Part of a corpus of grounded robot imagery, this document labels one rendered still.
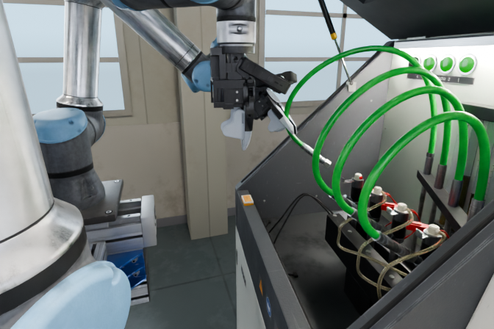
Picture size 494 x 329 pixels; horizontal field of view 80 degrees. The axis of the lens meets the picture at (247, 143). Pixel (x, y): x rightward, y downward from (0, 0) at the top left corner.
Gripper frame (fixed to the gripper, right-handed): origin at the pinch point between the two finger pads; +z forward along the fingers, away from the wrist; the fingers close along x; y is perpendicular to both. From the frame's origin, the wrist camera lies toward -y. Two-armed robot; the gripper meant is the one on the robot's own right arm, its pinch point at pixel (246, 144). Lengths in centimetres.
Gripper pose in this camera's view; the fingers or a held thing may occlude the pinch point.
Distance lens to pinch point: 63.4
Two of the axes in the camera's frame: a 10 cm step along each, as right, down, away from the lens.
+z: 0.0, 9.6, 2.9
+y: -9.8, 0.5, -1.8
